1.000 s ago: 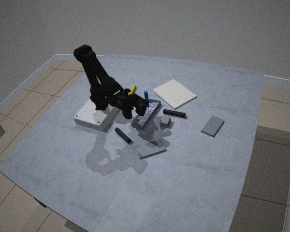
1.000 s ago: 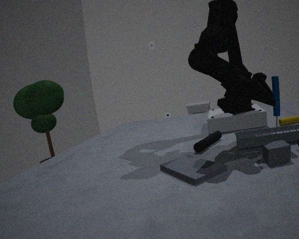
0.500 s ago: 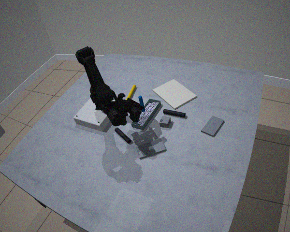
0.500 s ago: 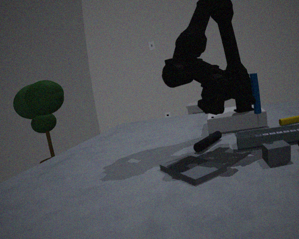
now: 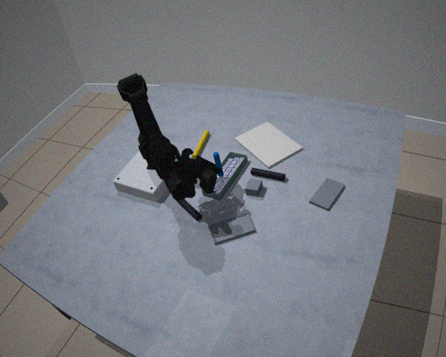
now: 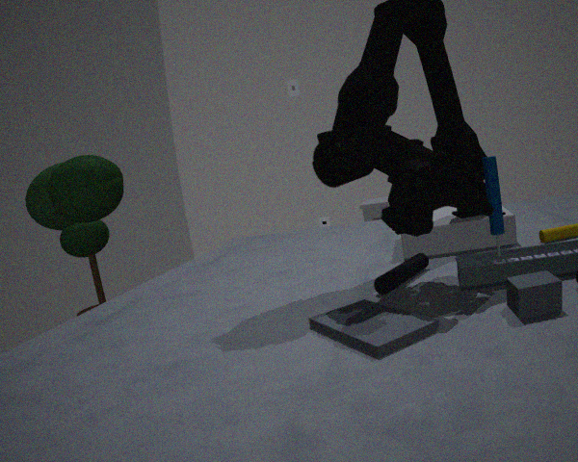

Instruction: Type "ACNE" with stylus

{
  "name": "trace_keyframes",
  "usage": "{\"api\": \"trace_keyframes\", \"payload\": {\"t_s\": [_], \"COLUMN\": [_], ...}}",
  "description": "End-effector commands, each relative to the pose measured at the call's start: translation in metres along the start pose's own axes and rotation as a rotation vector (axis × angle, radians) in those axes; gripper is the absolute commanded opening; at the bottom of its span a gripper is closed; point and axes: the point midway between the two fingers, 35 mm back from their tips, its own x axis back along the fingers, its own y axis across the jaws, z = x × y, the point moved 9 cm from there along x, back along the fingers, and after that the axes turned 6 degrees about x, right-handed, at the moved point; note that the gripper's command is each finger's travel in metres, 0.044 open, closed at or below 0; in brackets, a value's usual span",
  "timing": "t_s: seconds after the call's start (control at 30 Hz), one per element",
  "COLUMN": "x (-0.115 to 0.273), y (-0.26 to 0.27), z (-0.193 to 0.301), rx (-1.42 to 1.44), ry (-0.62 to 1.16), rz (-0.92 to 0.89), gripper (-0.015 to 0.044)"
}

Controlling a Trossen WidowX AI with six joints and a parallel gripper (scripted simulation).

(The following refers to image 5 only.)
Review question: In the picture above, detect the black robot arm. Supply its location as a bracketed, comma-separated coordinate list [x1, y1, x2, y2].
[117, 74, 198, 201]

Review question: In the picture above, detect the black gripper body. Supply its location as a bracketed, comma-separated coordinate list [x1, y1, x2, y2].
[181, 148, 217, 193]

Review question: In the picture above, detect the blue stylus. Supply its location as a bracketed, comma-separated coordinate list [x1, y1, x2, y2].
[213, 152, 224, 181]

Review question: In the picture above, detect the black cylinder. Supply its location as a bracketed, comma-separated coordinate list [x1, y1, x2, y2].
[176, 199, 202, 221]
[251, 167, 286, 181]

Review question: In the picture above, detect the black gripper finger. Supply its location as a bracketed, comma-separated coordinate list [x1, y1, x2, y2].
[196, 155, 216, 167]
[205, 164, 222, 175]

